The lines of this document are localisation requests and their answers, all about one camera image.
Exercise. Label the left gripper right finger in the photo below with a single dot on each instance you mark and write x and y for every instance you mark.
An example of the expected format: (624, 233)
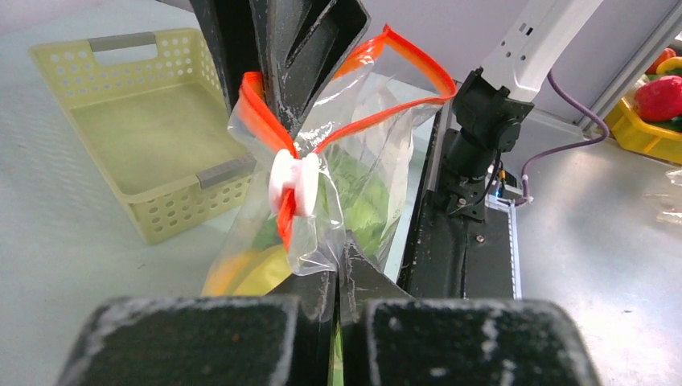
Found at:
(391, 338)

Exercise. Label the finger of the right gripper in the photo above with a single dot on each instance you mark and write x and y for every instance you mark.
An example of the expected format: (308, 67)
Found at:
(230, 30)
(301, 44)

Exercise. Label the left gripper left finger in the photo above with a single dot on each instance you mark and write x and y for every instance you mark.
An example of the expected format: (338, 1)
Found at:
(281, 338)

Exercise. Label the yellow lemon toy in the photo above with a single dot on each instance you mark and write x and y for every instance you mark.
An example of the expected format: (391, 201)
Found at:
(251, 273)

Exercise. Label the clear zip top bag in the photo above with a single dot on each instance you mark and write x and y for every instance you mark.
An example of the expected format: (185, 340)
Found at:
(372, 114)

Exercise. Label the green cabbage toy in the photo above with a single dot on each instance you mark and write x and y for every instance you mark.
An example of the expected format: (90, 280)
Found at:
(364, 200)

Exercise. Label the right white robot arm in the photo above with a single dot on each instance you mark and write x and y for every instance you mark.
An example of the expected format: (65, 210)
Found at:
(497, 94)

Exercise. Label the cream plastic basket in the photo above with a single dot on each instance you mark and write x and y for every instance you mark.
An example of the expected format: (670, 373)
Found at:
(149, 109)

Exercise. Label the yellow bin with toys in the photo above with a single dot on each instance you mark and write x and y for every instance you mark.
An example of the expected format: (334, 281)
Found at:
(647, 120)

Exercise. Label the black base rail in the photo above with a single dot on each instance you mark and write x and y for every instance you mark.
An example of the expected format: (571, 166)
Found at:
(473, 255)

